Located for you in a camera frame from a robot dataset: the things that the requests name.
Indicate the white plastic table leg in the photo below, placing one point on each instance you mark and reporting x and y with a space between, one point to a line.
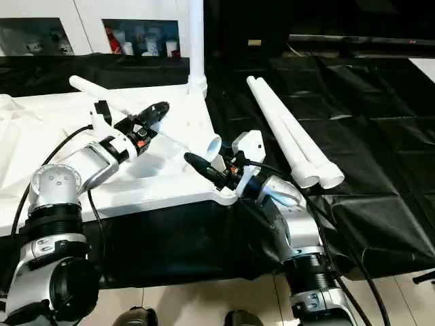
183 132
196 44
282 125
306 136

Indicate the white plastic table top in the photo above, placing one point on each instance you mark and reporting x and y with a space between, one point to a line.
68 176

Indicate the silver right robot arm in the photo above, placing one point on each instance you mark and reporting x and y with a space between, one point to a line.
292 217

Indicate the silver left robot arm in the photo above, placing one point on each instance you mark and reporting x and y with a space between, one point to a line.
61 197

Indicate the white glass door cabinet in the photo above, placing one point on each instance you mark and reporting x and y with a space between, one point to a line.
88 24

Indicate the small yellow label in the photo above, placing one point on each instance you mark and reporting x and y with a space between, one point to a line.
254 43

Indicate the black right robot foot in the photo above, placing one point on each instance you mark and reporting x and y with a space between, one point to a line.
243 319

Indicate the black robot foot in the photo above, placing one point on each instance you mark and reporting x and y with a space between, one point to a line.
134 318
243 319

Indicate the black table mat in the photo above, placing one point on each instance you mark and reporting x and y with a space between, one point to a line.
380 136

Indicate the black left robot foot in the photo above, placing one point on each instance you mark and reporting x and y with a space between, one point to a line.
134 318

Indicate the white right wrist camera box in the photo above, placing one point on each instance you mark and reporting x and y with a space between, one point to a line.
250 149

